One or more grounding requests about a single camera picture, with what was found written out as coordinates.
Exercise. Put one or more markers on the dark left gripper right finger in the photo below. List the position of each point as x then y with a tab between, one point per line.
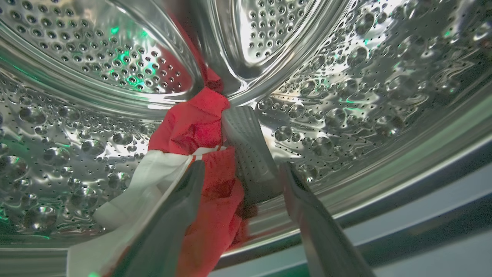
319	238

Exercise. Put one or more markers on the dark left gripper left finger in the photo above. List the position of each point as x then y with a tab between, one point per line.
173	215

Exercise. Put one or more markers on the red white-trimmed garment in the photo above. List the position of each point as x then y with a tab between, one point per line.
192	119

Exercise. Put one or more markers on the white front-load washing machine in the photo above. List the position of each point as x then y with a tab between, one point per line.
346	77

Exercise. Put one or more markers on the grey ribbed drum paddle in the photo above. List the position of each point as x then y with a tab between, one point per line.
250	154

